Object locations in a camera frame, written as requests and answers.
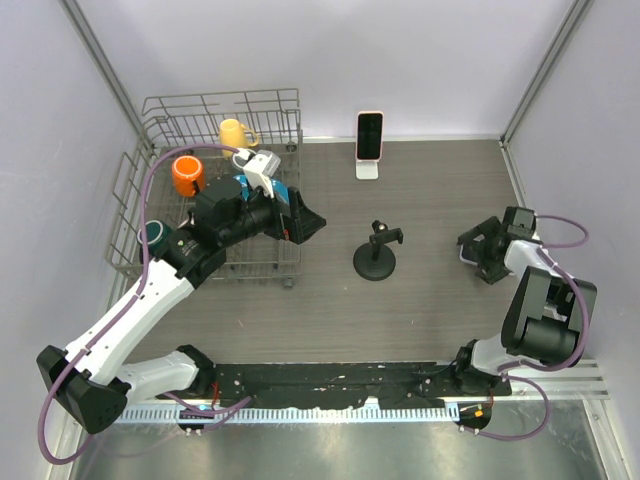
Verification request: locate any yellow mug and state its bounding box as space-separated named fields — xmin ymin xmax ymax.
xmin=219 ymin=118 xmax=260 ymax=149

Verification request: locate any black round-base phone holder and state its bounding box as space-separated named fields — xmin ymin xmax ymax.
xmin=353 ymin=220 xmax=404 ymax=281

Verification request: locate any purple-cased phone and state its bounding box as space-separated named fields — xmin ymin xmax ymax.
xmin=459 ymin=242 xmax=483 ymax=267

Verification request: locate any pink-cased phone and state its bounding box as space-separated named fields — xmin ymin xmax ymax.
xmin=355 ymin=111 xmax=384 ymax=161

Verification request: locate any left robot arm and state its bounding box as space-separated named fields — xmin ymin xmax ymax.
xmin=36 ymin=176 xmax=326 ymax=434

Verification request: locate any white phone stand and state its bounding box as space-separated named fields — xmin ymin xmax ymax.
xmin=355 ymin=160 xmax=379 ymax=181

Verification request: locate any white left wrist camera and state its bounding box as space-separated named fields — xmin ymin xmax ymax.
xmin=242 ymin=150 xmax=281 ymax=198

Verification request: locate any grey wire dish rack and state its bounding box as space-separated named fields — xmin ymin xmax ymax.
xmin=105 ymin=88 xmax=303 ymax=292

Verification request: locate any orange mug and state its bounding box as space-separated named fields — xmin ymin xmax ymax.
xmin=171 ymin=155 xmax=206 ymax=197

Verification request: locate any dark teal mug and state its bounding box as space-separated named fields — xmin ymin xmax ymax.
xmin=145 ymin=219 xmax=173 ymax=256

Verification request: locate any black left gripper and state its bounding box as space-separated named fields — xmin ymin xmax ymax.
xmin=220 ymin=178 xmax=325 ymax=248

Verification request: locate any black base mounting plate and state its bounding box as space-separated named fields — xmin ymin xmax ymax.
xmin=174 ymin=362 xmax=512 ymax=410

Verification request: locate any blue plate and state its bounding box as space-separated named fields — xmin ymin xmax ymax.
xmin=233 ymin=174 xmax=289 ymax=204

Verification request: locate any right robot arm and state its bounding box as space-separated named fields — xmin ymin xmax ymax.
xmin=451 ymin=206 xmax=597 ymax=395

